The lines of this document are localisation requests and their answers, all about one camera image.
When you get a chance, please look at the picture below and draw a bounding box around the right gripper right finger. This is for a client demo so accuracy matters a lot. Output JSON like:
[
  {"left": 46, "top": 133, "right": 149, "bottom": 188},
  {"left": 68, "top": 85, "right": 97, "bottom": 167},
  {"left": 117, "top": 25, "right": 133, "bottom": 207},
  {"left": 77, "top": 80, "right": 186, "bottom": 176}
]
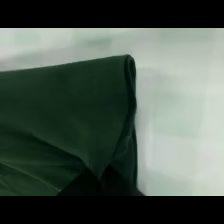
[{"left": 101, "top": 165, "right": 145, "bottom": 197}]

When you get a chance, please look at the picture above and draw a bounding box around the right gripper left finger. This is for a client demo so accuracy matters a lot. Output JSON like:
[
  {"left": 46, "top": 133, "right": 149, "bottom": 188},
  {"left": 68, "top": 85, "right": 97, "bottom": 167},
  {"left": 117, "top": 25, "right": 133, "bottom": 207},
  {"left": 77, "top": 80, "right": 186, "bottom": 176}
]
[{"left": 56, "top": 167, "right": 102, "bottom": 197}]

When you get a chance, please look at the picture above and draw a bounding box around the dark green garment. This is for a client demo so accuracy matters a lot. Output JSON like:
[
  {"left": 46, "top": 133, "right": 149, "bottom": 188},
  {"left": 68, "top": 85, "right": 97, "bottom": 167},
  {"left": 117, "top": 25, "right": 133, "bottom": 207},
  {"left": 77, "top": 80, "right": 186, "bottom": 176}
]
[{"left": 0, "top": 54, "right": 138, "bottom": 197}]

